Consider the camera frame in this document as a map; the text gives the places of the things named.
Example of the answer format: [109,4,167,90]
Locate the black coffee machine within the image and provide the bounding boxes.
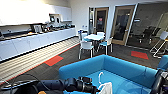
[49,13,62,24]

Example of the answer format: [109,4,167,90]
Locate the white clothes hanger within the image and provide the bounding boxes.
[96,71,105,86]

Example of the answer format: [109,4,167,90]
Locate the black microwave oven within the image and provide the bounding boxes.
[30,23,44,34]

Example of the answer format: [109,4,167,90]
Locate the white kitchen base cabinets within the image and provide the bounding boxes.
[0,27,78,63]

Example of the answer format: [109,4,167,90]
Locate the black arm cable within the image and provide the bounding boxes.
[8,73,41,94]

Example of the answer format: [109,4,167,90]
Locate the white kitchen wall cabinets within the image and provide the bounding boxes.
[0,3,73,26]

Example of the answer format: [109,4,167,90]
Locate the black office chair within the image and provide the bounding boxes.
[141,25,158,44]

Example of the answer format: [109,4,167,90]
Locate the white easel frame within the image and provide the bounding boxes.
[149,30,168,58]

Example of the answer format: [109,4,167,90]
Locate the wooden framed glass door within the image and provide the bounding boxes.
[111,4,138,46]
[92,7,110,34]

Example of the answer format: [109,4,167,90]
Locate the white round table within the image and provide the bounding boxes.
[83,33,106,53]

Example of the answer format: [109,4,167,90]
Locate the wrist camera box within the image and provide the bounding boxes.
[79,76,93,84]

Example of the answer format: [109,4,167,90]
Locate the white chair with blue seat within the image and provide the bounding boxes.
[79,31,89,43]
[99,36,114,56]

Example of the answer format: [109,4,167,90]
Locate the blue sofa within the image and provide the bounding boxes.
[58,54,168,94]

